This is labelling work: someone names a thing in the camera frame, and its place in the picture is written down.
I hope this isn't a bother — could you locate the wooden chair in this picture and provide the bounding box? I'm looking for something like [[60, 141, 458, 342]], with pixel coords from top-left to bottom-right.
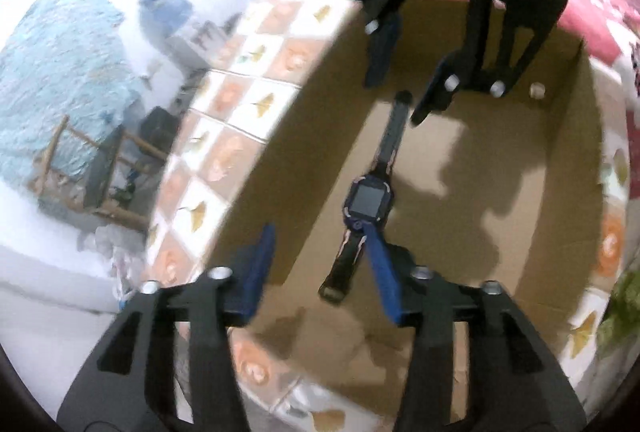
[[27, 114, 168, 232]]

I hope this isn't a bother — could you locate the brown cardboard box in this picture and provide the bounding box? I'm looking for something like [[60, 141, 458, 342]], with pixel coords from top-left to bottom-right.
[[201, 0, 605, 431]]

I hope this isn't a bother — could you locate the pink strap smart watch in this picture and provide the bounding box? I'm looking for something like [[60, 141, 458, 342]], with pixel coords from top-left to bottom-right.
[[318, 91, 412, 305]]

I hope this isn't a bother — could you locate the white water dispenser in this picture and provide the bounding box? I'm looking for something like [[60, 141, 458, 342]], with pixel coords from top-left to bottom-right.
[[166, 17, 227, 70]]

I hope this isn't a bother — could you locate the patterned tile table cover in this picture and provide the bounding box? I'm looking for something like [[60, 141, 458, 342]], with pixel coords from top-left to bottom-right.
[[148, 25, 639, 431]]

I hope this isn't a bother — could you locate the white plastic bag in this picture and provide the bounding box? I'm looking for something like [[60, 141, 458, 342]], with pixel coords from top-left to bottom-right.
[[77, 224, 145, 308]]

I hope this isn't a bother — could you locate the blue floral hanging cloth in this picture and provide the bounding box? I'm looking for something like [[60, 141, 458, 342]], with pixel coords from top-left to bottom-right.
[[1, 0, 142, 189]]

